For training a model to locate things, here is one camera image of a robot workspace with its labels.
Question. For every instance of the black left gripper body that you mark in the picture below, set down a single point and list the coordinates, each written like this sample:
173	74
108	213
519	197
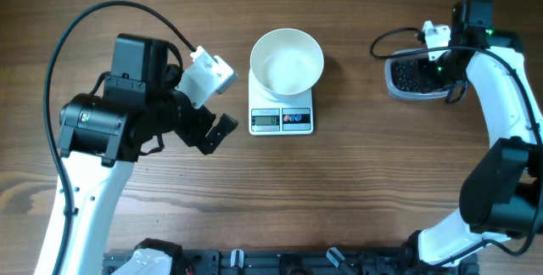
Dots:
191	125

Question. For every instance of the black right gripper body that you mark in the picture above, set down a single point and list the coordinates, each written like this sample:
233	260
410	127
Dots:
433	75

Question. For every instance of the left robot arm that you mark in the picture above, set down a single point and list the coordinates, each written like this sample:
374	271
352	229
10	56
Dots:
101	139

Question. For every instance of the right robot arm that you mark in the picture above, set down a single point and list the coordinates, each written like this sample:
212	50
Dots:
500	202

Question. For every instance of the white digital kitchen scale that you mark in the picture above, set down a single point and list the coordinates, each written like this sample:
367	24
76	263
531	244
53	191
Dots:
270	115

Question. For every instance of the white bowl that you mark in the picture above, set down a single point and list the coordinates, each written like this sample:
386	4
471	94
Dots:
286	62

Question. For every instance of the black beans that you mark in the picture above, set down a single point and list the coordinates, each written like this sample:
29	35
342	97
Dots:
403	75

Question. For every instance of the clear plastic container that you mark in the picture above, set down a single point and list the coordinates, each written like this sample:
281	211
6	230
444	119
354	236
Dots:
396	93

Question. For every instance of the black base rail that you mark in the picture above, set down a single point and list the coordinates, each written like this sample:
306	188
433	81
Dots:
153	256

